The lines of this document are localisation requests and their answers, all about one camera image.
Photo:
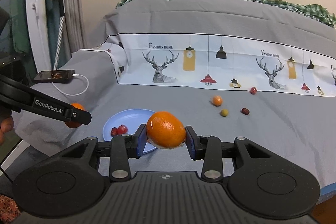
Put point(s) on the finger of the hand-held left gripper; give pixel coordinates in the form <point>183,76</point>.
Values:
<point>80,115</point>

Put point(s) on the black smartphone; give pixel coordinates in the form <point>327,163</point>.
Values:
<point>53,76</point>

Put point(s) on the small reddish round fruit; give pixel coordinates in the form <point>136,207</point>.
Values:
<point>122,129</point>
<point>114,132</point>

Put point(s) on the person's left hand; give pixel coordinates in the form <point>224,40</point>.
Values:
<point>5,129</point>

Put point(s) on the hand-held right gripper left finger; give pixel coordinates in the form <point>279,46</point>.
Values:
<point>141,140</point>

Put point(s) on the white door frame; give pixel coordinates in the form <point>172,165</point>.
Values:
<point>34,29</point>

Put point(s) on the grey curtain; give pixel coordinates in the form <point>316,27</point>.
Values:
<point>73,11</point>

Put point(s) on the small red round fruit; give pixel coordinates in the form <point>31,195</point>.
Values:
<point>253,90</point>

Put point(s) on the grey pillow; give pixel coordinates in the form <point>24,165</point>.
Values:
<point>89,66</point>

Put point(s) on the teal curtain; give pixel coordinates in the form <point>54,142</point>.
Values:
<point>52,24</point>

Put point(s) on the phone holder stand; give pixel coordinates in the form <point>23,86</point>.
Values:
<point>61,8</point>

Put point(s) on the grey quilt with deer print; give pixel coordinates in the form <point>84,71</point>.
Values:
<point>210,16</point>

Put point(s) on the small green round fruit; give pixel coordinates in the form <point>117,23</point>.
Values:
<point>224,112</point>

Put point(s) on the dark red oval fruit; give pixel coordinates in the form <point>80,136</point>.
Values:
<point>245,111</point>

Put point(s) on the red patterned cloth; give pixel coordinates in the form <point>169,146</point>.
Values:
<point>8,209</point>

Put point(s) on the blue round plate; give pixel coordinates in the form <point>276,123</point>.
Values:
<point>126,119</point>

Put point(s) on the small orange citrus fruit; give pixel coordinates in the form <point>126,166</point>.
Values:
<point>165,129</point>
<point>76,106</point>
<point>217,100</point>

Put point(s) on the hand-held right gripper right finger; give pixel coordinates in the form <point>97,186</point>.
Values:
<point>190,144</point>

